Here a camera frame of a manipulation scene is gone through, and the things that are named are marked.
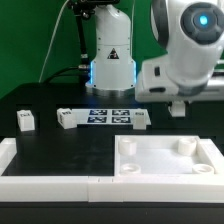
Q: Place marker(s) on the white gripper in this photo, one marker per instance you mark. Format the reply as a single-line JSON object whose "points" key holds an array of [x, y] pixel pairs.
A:
{"points": [[153, 85]]}

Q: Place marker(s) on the white square tabletop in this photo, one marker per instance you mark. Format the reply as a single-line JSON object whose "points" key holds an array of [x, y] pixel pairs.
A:
{"points": [[166, 155]]}

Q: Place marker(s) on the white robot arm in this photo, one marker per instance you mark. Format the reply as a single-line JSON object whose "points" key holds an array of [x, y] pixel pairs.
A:
{"points": [[192, 33]]}

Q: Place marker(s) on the white sheet with tags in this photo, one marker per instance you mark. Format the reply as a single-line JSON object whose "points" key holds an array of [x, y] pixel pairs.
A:
{"points": [[108, 116]]}

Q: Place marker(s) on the white U-shaped obstacle fence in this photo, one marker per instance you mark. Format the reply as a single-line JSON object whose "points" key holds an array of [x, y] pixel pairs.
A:
{"points": [[202, 188]]}

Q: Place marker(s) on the black camera stand pole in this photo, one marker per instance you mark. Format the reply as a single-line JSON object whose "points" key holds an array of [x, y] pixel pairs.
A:
{"points": [[82, 10]]}

